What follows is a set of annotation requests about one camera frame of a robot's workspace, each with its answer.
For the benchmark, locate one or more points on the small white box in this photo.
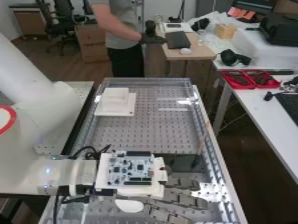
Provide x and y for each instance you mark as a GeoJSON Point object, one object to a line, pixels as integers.
{"type": "Point", "coordinates": [116, 101]}

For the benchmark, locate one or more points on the white mouse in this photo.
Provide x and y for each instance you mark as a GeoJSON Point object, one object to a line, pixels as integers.
{"type": "Point", "coordinates": [185, 51]}

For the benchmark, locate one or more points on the red tray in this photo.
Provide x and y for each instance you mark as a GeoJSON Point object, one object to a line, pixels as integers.
{"type": "Point", "coordinates": [238, 80]}
{"type": "Point", "coordinates": [264, 78]}

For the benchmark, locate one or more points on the cardboard box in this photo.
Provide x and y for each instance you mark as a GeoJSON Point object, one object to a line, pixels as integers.
{"type": "Point", "coordinates": [92, 43]}

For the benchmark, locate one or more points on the black keyboard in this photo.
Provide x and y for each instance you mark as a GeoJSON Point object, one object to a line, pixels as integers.
{"type": "Point", "coordinates": [290, 106]}

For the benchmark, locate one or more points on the white desk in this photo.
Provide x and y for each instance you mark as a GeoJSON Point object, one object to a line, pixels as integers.
{"type": "Point", "coordinates": [270, 126]}
{"type": "Point", "coordinates": [261, 53]}

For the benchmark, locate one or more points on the small black device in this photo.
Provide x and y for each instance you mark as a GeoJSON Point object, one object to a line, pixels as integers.
{"type": "Point", "coordinates": [269, 96]}

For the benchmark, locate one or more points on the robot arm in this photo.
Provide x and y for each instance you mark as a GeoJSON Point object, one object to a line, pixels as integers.
{"type": "Point", "coordinates": [35, 100]}

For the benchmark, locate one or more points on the black headphones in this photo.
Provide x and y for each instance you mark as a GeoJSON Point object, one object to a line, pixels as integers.
{"type": "Point", "coordinates": [230, 56]}

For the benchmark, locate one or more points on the person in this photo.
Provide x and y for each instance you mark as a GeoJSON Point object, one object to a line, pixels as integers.
{"type": "Point", "coordinates": [120, 30]}

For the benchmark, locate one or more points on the clear box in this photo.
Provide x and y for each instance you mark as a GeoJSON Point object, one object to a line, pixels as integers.
{"type": "Point", "coordinates": [201, 110]}

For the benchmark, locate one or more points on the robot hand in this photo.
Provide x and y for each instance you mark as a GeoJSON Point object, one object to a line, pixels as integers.
{"type": "Point", "coordinates": [130, 168]}

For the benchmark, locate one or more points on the wooden desk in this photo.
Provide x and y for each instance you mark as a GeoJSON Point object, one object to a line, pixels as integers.
{"type": "Point", "coordinates": [190, 55]}

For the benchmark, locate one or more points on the black office chair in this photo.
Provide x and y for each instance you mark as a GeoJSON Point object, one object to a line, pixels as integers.
{"type": "Point", "coordinates": [60, 20]}

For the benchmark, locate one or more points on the black laptop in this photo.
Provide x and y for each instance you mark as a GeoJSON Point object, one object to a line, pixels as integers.
{"type": "Point", "coordinates": [177, 40]}

